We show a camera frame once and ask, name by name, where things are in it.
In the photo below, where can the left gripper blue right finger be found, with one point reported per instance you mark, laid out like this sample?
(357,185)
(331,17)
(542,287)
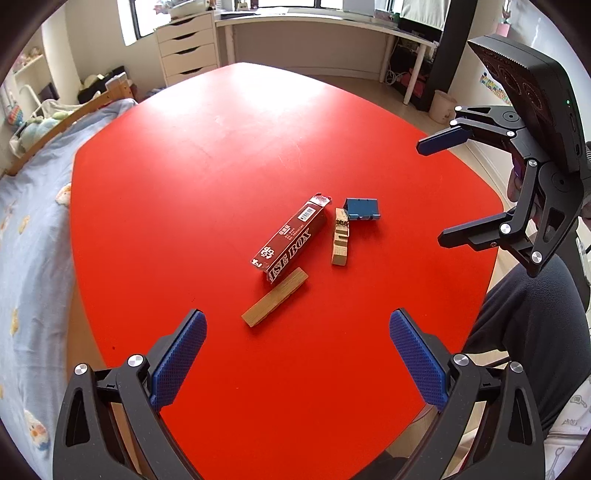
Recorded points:
(422,362)

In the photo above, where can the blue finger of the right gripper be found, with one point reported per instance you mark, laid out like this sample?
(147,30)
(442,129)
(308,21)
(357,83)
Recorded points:
(443,140)
(479,234)

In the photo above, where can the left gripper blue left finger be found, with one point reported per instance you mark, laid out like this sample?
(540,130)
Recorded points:
(171,358)

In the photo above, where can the small blue box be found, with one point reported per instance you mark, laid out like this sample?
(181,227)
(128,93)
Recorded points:
(363,209)

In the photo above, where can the notched wooden block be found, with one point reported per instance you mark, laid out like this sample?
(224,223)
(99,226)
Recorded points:
(340,244)

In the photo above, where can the red ISE BOX carton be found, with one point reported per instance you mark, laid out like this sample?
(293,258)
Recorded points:
(277,253)

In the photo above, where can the white bucket on floor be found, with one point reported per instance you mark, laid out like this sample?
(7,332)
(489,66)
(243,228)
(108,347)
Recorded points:
(443,107)

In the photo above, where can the person's leg dark trousers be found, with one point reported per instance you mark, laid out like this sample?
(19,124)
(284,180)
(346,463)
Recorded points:
(541,323)

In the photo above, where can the bed with blue sheet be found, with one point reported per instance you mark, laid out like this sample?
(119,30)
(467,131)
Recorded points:
(37,281)

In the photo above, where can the white desk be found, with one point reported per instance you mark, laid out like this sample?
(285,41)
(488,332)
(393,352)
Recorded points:
(310,42)

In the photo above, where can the red table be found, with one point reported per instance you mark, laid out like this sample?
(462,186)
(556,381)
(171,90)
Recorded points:
(172,200)

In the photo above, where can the white drawer cabinet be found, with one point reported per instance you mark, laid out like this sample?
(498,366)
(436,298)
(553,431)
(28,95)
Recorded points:
(188,47)

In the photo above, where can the black camera box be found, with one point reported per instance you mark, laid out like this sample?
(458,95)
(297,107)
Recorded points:
(542,95)

